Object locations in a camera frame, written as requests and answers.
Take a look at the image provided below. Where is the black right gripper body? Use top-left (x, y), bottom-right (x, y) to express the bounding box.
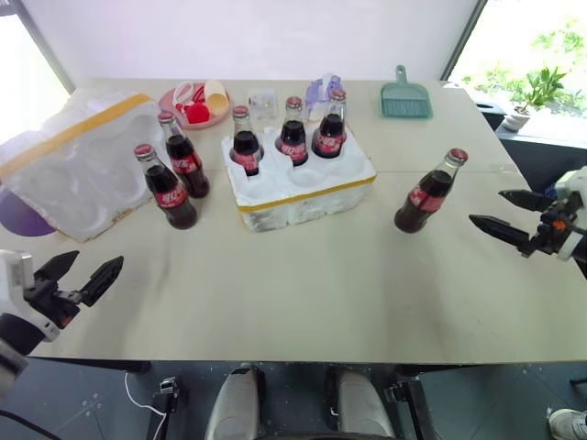
top-left (530, 191), bottom-right (584, 257)

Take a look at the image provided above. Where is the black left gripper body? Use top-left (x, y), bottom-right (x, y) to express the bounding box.
top-left (22, 278), bottom-right (84, 330)

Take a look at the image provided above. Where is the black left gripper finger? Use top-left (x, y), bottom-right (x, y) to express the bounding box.
top-left (34, 249), bottom-right (80, 292)
top-left (76, 255), bottom-right (125, 308)

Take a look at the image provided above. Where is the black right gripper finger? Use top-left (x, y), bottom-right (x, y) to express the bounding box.
top-left (468, 214), bottom-right (537, 259)
top-left (498, 189), bottom-right (555, 214)

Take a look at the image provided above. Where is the glass cola bottle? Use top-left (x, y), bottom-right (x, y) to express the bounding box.
top-left (228, 104), bottom-right (265, 178)
top-left (157, 110), bottom-right (212, 200)
top-left (133, 143), bottom-right (199, 230)
top-left (393, 148), bottom-right (470, 235)
top-left (311, 89), bottom-right (348, 160)
top-left (278, 95), bottom-right (309, 167)

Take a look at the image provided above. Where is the white foam lid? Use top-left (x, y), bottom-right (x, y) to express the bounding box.
top-left (0, 90), bottom-right (157, 243)

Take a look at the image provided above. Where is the white foam bottle tray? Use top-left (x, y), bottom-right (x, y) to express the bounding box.
top-left (221, 124), bottom-right (377, 233)

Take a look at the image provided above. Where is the purple round disc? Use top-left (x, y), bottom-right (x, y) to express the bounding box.
top-left (0, 187), bottom-right (56, 237)

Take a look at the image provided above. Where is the green plant in white pot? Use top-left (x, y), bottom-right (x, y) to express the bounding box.
top-left (502, 66), bottom-right (569, 134)

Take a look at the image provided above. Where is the black bin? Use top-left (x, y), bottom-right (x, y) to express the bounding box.
top-left (474, 101), bottom-right (508, 132)

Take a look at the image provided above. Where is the teal plastic dustpan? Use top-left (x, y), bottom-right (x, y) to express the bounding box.
top-left (379, 64), bottom-right (435, 119)

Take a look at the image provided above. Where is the grey rounded leg shell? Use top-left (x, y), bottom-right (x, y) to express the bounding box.
top-left (204, 364), bottom-right (262, 440)
top-left (327, 366), bottom-right (395, 440)

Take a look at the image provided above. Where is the red plastic toy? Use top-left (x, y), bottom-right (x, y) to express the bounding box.
top-left (176, 101), bottom-right (211, 125)

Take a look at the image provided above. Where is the pink round plate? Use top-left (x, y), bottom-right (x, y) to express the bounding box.
top-left (158, 81), bottom-right (233, 131)

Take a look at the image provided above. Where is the white sneaker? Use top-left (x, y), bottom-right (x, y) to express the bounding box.
top-left (548, 407), bottom-right (587, 440)

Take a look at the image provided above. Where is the cream paper cup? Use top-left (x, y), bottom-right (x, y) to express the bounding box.
top-left (204, 80), bottom-right (229, 115)

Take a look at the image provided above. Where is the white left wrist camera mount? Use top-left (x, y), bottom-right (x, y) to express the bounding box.
top-left (0, 249), bottom-right (61, 343)

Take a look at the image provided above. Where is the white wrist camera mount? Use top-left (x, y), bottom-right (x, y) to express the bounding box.
top-left (0, 249), bottom-right (61, 343)
top-left (552, 165), bottom-right (587, 262)

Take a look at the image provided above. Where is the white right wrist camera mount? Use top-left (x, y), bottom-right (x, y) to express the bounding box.
top-left (552, 165), bottom-right (587, 262)

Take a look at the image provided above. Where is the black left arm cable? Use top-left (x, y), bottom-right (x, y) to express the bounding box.
top-left (0, 410), bottom-right (63, 440)

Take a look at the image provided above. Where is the white floor cable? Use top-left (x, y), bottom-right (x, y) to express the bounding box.
top-left (124, 370), bottom-right (169, 440)

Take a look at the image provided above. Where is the black table leg bracket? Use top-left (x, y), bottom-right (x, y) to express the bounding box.
top-left (384, 366), bottom-right (432, 440)
top-left (153, 375), bottom-right (189, 440)

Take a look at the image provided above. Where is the white plastic ring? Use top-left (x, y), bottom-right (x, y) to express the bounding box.
top-left (172, 81), bottom-right (201, 107)

